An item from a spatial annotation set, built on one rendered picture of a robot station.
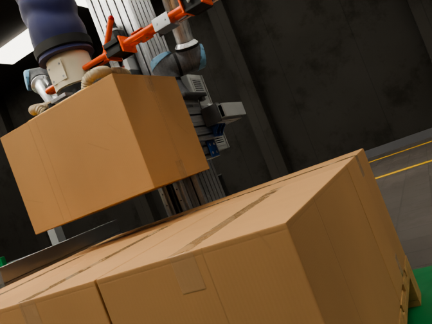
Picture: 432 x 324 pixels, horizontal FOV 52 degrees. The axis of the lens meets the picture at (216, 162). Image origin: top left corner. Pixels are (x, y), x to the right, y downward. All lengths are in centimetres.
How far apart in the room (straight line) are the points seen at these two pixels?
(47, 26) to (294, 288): 141
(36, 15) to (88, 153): 58
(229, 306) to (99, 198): 93
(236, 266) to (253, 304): 6
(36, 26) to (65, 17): 11
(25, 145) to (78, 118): 29
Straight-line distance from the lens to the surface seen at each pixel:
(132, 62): 242
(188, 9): 154
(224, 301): 76
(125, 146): 150
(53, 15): 186
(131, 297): 86
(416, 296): 166
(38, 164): 178
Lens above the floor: 65
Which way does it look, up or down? 1 degrees up
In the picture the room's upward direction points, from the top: 21 degrees counter-clockwise
